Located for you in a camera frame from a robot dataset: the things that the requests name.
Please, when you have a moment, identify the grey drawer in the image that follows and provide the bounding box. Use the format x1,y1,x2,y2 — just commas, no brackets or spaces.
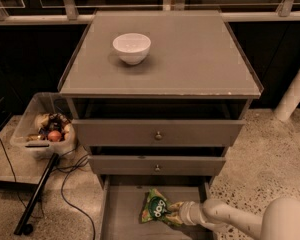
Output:
72,119,245,147
97,175,217,240
89,155,225,176

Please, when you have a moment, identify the red apple in bin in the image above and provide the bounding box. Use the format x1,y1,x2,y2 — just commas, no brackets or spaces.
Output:
48,130,62,142

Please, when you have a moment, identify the grey drawer cabinet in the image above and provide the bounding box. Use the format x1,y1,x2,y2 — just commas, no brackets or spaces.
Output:
57,10,264,185

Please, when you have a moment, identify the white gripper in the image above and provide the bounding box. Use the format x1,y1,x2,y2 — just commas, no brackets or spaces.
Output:
166,201,207,226

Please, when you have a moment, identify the grey bottom drawer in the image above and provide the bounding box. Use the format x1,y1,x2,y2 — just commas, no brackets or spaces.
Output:
97,175,217,240

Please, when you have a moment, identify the grey middle drawer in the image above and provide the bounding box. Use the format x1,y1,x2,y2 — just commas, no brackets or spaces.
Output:
89,155,225,176

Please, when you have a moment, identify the black floor cable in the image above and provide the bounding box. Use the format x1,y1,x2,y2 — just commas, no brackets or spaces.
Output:
54,147,97,240

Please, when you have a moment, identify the clear plastic storage bin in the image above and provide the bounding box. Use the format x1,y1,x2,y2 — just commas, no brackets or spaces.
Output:
10,92,77,160

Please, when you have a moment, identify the green rice chip bag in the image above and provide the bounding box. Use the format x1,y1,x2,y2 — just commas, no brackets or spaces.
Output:
141,188,179,226

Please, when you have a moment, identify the black metal stand leg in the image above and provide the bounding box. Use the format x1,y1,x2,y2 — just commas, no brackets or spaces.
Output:
14,153,59,235

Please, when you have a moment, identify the grey top drawer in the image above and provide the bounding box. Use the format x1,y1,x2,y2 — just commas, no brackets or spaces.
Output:
72,119,245,147

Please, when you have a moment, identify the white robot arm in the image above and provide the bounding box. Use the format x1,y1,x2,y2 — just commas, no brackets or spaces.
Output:
172,197,300,240

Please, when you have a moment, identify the white railing frame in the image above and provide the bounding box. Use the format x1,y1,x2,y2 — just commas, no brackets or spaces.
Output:
0,0,300,26

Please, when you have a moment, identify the white diagonal post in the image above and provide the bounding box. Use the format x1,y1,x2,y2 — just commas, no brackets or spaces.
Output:
274,69,300,121

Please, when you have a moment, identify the white ceramic bowl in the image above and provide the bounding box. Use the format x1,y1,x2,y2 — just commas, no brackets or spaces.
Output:
112,33,151,65

